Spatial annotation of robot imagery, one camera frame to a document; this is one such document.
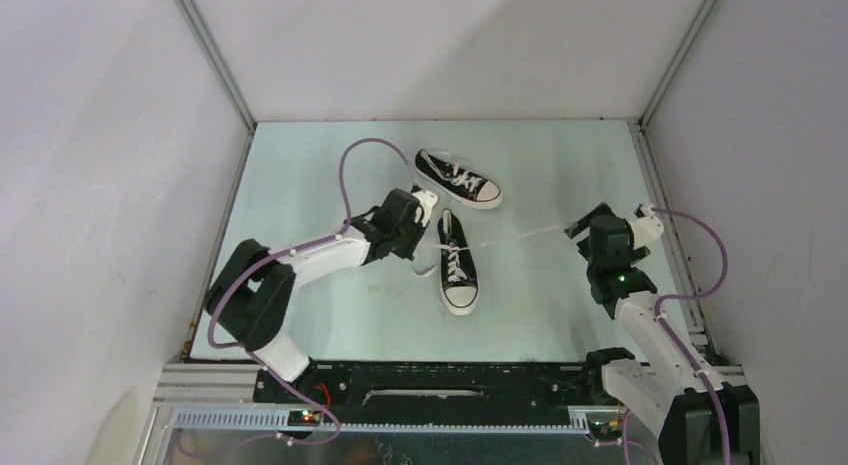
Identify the controller board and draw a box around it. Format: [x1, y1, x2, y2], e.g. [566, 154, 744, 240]
[286, 410, 323, 428]
[588, 419, 623, 444]

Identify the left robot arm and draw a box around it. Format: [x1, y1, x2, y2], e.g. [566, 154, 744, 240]
[204, 186, 438, 402]

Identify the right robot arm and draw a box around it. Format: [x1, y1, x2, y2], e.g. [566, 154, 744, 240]
[564, 203, 762, 464]

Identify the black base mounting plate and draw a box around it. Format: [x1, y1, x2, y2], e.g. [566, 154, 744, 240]
[252, 347, 634, 425]

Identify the black canvas sneaker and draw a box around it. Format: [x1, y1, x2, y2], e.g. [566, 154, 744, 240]
[410, 208, 574, 318]
[414, 149, 503, 210]

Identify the right controller board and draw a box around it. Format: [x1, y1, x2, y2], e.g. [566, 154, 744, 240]
[588, 419, 623, 444]

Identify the grey slotted cable duct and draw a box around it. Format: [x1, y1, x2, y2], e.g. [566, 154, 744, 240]
[172, 408, 589, 435]

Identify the left controller board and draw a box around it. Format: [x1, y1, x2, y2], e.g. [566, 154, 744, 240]
[286, 410, 323, 428]

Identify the aluminium frame rail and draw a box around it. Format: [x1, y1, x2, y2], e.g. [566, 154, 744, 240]
[153, 363, 259, 407]

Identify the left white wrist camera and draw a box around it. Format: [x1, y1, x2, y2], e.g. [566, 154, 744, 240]
[411, 189, 439, 228]

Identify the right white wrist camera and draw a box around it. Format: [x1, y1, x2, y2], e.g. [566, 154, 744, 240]
[628, 204, 664, 249]

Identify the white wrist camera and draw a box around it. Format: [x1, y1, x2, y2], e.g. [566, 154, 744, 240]
[628, 204, 664, 249]
[411, 189, 439, 228]

